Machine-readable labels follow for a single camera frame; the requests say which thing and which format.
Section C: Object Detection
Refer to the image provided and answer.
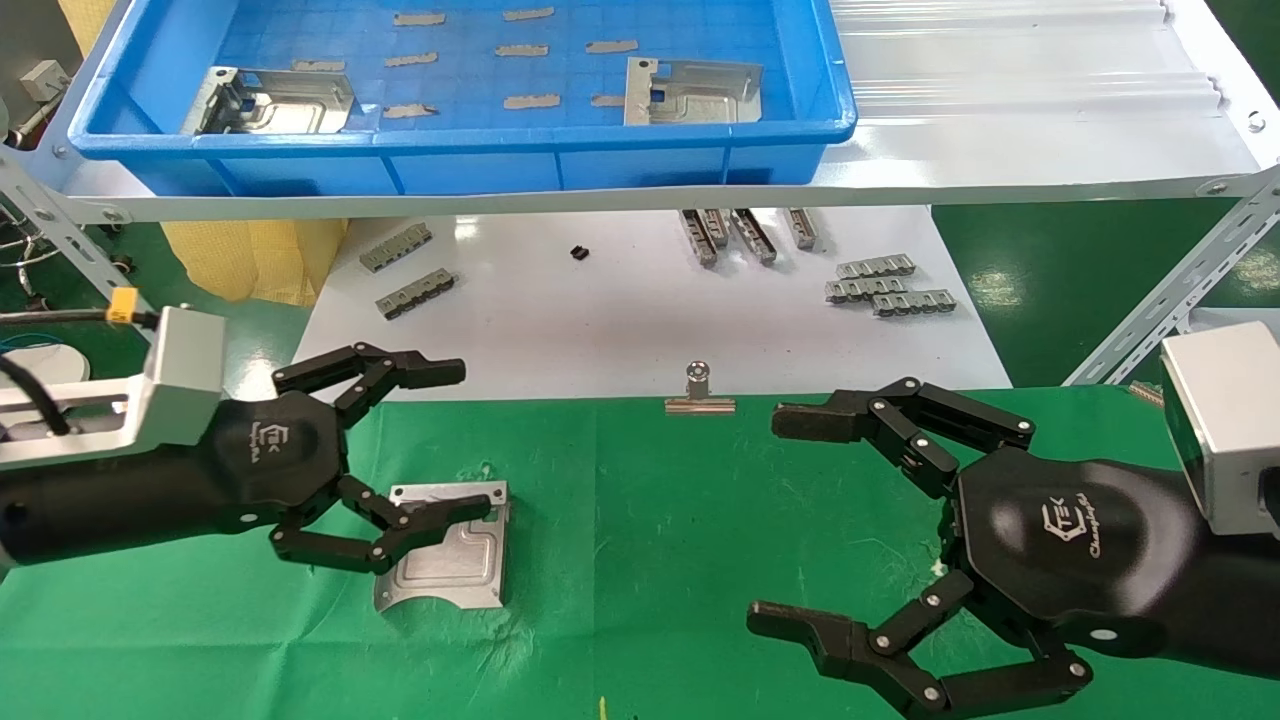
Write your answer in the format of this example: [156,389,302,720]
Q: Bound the black cable yellow connector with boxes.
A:
[0,288,161,332]

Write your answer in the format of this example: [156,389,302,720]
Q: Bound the green table cloth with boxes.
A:
[0,385,1280,720]

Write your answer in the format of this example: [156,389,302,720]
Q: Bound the blue plastic bin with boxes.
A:
[66,0,859,198]

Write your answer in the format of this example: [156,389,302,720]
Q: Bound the silver binder clip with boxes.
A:
[664,361,737,415]

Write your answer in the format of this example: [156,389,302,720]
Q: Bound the grey electrical box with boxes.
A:
[18,58,73,103]

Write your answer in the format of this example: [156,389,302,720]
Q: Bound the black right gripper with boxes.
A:
[747,377,1280,719]

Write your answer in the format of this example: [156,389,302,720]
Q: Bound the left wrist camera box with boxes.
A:
[0,305,228,472]

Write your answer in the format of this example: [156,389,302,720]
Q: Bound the stamped metal bracket plate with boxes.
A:
[180,66,357,136]
[624,57,764,127]
[373,480,512,612]

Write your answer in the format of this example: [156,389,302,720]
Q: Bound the white metal shelf rack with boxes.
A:
[0,0,1280,401]

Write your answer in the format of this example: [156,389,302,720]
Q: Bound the yellow fabric garment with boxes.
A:
[160,218,348,307]

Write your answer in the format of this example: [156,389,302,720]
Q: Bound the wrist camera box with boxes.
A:
[0,305,228,472]
[1160,320,1280,539]

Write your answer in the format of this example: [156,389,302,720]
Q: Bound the grey slotted metal part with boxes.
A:
[824,277,907,304]
[375,268,457,320]
[836,253,917,281]
[359,222,434,273]
[871,289,958,319]

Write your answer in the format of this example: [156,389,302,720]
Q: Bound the chrome wheeled office chair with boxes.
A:
[0,195,137,313]

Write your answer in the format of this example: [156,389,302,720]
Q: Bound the thick black cable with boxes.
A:
[0,355,73,438]

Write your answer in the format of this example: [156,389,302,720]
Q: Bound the white round base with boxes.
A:
[0,343,91,389]

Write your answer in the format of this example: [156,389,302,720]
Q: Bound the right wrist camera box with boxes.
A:
[1160,320,1280,539]

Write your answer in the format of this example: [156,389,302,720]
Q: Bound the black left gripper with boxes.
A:
[0,342,494,576]

